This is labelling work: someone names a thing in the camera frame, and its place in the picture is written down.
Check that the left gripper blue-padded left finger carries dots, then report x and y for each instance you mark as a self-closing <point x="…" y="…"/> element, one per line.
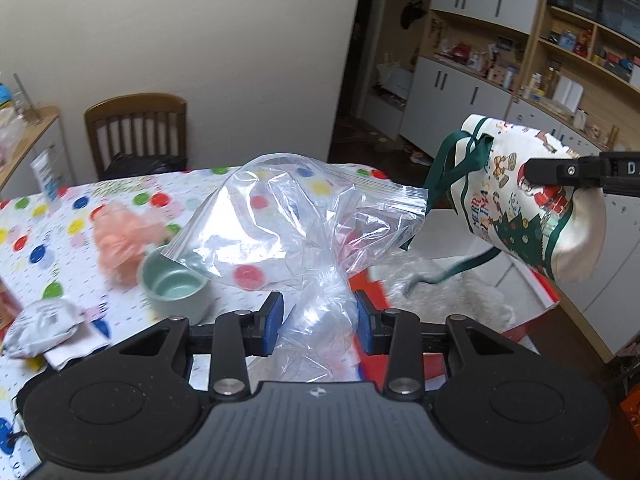
<point x="231" y="339"/>

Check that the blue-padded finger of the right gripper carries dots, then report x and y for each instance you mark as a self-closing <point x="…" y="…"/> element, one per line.
<point x="614" y="173"/>

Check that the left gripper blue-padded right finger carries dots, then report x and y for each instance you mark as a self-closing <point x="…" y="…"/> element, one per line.
<point x="403" y="339"/>

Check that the Christmas print drawstring bag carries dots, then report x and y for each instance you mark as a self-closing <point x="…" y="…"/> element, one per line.
<point x="500" y="179"/>

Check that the clear plastic zip bag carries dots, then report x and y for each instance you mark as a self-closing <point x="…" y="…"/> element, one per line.
<point x="290" y="223"/>

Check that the pink mesh bath pouf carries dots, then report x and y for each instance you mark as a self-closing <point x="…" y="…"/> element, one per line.
<point x="123" y="239"/>

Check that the white printed soft packet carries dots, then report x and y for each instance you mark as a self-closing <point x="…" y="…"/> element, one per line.
<point x="40" y="327"/>

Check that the red and white cardboard box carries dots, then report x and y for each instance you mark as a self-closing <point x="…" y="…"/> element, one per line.
<point x="502" y="294"/>

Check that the pale green ceramic cup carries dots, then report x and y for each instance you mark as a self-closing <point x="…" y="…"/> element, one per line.
<point x="174" y="291"/>

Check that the white paper napkin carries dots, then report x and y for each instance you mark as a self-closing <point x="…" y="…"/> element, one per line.
<point x="85" y="341"/>

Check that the dark wooden chair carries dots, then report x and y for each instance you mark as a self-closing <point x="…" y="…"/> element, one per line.
<point x="137" y="135"/>

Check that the white blue tube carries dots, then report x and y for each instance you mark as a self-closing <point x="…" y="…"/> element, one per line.
<point x="45" y="177"/>

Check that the white wall cabinet unit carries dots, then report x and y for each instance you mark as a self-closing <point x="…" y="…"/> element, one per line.
<point x="529" y="62"/>

